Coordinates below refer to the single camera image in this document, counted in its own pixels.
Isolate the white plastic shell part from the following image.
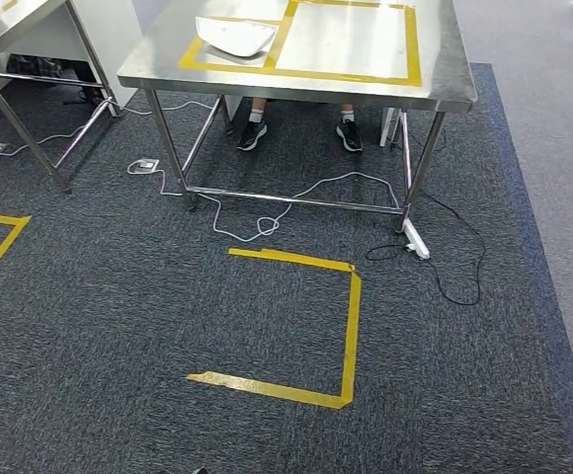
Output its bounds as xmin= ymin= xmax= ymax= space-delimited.
xmin=195 ymin=15 xmax=279 ymax=59

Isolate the stainless steel workbench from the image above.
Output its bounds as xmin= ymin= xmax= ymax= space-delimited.
xmin=117 ymin=0 xmax=479 ymax=235

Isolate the person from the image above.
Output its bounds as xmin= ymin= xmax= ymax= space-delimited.
xmin=237 ymin=98 xmax=365 ymax=155

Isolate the yellow tape square outline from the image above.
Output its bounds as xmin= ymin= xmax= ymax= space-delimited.
xmin=185 ymin=246 xmax=364 ymax=412

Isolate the white power strip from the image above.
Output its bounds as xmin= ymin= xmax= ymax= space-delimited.
xmin=401 ymin=217 xmax=431 ymax=262

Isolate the white cabinet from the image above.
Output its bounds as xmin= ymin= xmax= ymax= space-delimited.
xmin=71 ymin=0 xmax=143 ymax=111

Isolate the white floor cable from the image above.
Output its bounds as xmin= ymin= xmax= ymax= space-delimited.
xmin=126 ymin=158 xmax=401 ymax=245
xmin=0 ymin=98 xmax=215 ymax=165

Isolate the steel frame side table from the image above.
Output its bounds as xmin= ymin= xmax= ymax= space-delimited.
xmin=0 ymin=0 xmax=122 ymax=196

